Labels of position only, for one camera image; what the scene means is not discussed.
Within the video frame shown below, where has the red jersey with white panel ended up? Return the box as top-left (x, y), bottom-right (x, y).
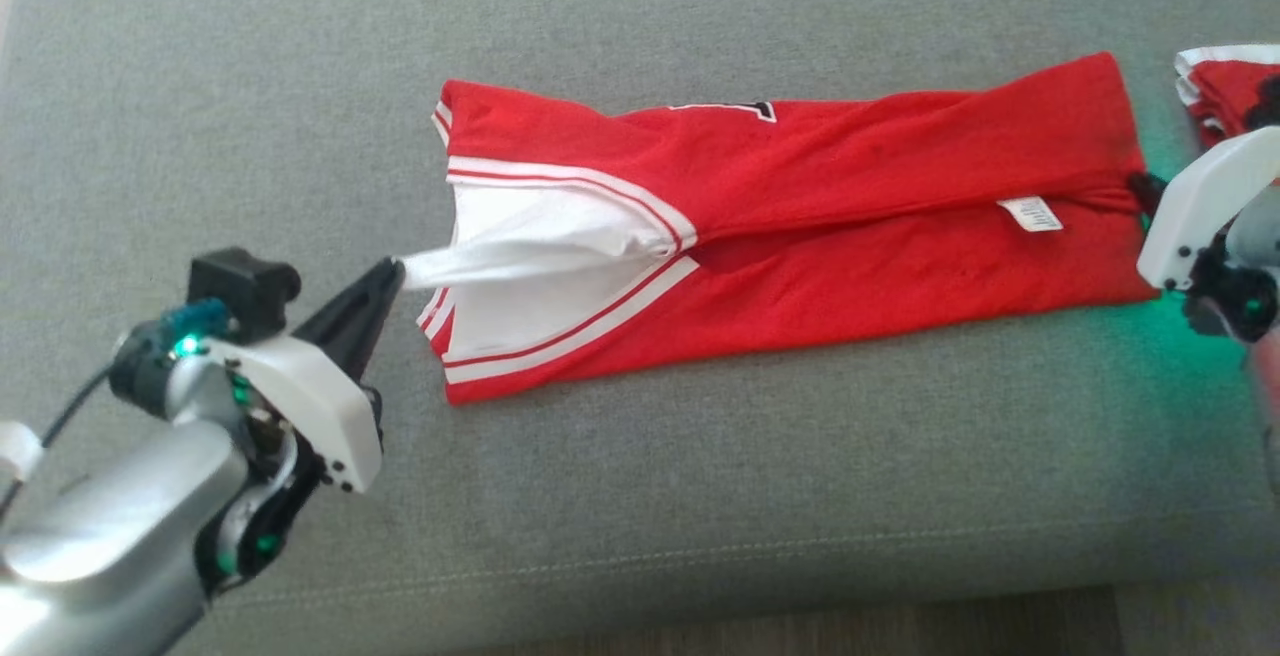
top-left (400, 51), bottom-right (1166, 407)

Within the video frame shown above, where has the white left cable label tag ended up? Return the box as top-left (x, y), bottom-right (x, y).
top-left (0, 421), bottom-right (46, 482)

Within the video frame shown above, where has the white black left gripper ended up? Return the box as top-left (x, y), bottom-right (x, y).
top-left (203, 258), bottom-right (404, 495)

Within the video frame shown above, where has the grey fabric sofa seat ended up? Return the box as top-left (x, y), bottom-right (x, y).
top-left (0, 0), bottom-right (1280, 656)

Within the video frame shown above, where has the blue left camera cable plug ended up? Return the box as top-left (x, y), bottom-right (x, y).
top-left (155, 298), bottom-right (237, 342)

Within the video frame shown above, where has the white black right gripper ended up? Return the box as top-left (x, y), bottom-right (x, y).
top-left (1128, 126), bottom-right (1280, 292)

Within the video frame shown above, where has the red garment with white trim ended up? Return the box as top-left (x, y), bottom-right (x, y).
top-left (1172, 43), bottom-right (1280, 149)

